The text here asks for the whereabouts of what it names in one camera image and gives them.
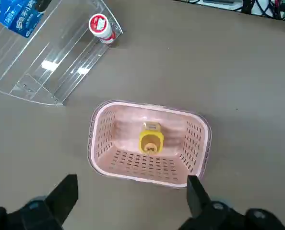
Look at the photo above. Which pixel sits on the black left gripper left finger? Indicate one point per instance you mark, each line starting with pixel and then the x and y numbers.
pixel 49 210

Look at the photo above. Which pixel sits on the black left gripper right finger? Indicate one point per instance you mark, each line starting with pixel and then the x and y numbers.
pixel 205 210

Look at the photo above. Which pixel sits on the pink plastic basket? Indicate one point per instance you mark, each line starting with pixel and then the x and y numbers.
pixel 104 134

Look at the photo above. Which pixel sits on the yellow drink bottle orange cap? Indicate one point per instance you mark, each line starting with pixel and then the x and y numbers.
pixel 150 140

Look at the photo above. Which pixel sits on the red white yogurt bottle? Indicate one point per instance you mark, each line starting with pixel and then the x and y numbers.
pixel 99 25

